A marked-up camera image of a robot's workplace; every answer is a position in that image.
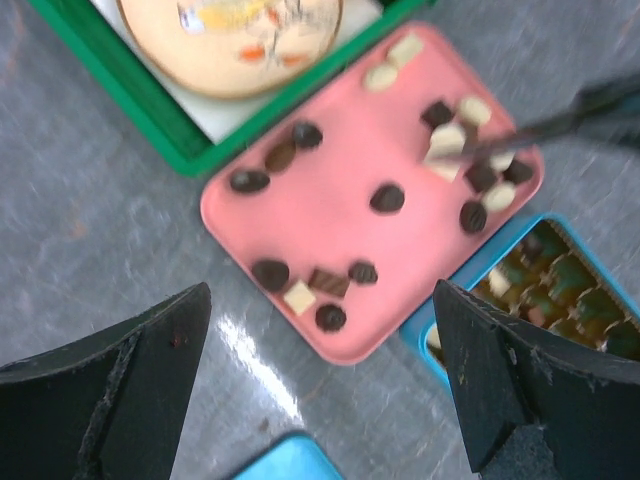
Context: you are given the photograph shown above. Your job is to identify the dark flower chocolate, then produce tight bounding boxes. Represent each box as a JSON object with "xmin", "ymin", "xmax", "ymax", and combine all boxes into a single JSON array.
[{"xmin": 348, "ymin": 260, "xmax": 379, "ymax": 285}]

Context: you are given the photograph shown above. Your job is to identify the brown plastic chocolate insert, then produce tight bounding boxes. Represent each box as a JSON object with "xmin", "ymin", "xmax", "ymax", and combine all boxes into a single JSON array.
[{"xmin": 424, "ymin": 219, "xmax": 640, "ymax": 366}]

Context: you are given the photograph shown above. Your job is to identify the blue tin lid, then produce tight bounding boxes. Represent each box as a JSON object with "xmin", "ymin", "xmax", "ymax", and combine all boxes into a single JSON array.
[{"xmin": 227, "ymin": 431, "xmax": 344, "ymax": 480}]

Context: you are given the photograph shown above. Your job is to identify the decorated ceramic plate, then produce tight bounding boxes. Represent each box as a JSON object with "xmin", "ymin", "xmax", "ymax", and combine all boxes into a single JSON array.
[{"xmin": 118, "ymin": 0, "xmax": 343, "ymax": 99}]

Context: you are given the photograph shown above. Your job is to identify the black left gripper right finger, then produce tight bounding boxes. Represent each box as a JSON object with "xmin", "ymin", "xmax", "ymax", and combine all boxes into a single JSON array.
[{"xmin": 433, "ymin": 280, "xmax": 639, "ymax": 479}]

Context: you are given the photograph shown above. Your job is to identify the white ridged square chocolate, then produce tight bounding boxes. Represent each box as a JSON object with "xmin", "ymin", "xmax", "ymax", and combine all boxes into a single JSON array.
[{"xmin": 283, "ymin": 280, "xmax": 316, "ymax": 316}]

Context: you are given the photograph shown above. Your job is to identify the metal tongs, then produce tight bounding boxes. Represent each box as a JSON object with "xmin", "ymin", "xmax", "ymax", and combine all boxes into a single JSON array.
[{"xmin": 426, "ymin": 72, "xmax": 639, "ymax": 164}]

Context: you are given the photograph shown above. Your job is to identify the green plastic crate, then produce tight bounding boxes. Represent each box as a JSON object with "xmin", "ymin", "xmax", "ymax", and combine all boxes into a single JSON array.
[{"xmin": 31, "ymin": 1, "xmax": 432, "ymax": 176}]

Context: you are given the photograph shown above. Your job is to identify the dark teardrop chocolate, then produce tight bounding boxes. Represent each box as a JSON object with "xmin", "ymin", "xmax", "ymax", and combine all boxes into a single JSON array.
[{"xmin": 251, "ymin": 258, "xmax": 290, "ymax": 292}]

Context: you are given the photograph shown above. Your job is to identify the dark swirl rosette chocolate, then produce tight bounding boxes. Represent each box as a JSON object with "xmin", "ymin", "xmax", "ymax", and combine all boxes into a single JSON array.
[{"xmin": 315, "ymin": 303, "xmax": 347, "ymax": 332}]

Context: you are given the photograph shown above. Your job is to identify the brown bar chocolate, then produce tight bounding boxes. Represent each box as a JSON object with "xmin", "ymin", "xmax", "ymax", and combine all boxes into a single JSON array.
[{"xmin": 308, "ymin": 268, "xmax": 350, "ymax": 298}]

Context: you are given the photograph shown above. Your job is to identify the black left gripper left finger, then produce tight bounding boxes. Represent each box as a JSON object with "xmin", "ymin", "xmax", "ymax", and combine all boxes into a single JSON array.
[{"xmin": 1, "ymin": 283, "xmax": 212, "ymax": 479}]

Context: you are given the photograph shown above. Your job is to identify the blue chocolate tin box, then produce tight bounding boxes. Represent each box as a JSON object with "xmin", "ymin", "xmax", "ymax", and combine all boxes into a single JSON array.
[{"xmin": 398, "ymin": 212, "xmax": 640, "ymax": 396}]

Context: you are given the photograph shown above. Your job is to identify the pink chocolate tray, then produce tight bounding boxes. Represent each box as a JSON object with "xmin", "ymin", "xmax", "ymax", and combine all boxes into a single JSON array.
[{"xmin": 200, "ymin": 22, "xmax": 544, "ymax": 365}]

